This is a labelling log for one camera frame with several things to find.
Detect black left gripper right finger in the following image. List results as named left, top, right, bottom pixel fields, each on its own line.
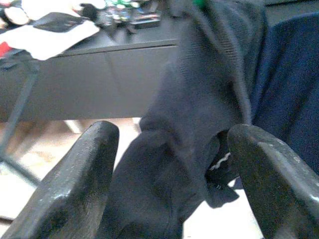
left=227, top=123, right=319, bottom=239

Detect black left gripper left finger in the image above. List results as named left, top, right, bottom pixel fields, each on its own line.
left=0, top=120, right=120, bottom=239

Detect black t-shirt green print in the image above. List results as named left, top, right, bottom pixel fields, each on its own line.
left=96, top=0, right=269, bottom=239

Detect navy blue shirt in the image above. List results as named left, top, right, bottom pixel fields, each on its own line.
left=233, top=11, right=319, bottom=190

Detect white paper stack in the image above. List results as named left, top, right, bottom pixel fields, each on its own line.
left=0, top=18, right=100, bottom=61

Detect black wallet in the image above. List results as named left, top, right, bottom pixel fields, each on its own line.
left=32, top=12, right=85, bottom=33

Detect black mouse plush toy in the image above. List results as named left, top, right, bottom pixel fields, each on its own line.
left=74, top=2, right=100, bottom=22

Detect small electronic gadgets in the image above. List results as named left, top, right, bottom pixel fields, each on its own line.
left=96, top=0, right=161, bottom=30

